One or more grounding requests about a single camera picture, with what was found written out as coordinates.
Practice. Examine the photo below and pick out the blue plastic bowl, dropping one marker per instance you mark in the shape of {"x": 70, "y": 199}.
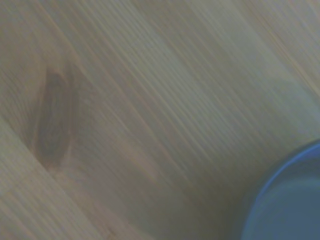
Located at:
{"x": 290, "y": 205}

